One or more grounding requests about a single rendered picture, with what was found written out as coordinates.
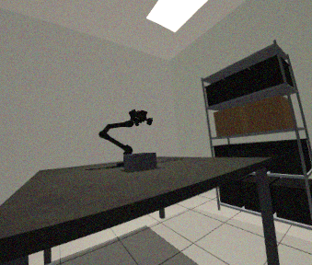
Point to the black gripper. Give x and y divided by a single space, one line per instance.
149 121

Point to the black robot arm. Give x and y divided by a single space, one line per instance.
126 148

